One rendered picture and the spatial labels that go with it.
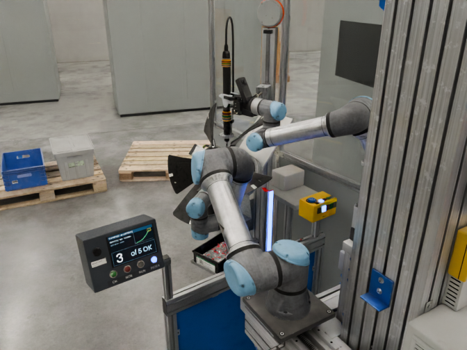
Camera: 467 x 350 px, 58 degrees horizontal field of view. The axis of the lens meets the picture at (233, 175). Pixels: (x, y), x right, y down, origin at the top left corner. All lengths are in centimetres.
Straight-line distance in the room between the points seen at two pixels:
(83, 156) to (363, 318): 378
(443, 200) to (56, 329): 257
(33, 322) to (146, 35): 520
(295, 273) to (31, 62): 801
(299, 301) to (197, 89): 647
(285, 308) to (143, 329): 166
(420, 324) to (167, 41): 665
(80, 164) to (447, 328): 407
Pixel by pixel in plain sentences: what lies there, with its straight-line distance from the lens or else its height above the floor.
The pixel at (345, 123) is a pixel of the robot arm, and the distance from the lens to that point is 157.
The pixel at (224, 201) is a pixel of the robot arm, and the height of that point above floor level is 137.
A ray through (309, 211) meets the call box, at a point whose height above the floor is 104.
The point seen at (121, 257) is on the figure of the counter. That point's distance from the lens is 152.
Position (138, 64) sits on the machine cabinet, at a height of 88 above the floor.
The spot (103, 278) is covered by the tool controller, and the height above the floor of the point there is 111.
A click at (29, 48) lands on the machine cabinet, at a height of 101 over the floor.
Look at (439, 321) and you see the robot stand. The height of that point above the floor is 123.
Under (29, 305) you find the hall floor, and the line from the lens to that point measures 337.
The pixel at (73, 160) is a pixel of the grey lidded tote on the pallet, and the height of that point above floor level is 36.
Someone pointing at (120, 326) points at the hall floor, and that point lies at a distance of 300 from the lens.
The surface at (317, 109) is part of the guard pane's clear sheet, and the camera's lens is 259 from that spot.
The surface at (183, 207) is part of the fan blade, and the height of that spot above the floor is 99.
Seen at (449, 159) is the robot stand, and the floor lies 166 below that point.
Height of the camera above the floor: 200
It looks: 24 degrees down
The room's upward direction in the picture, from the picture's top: straight up
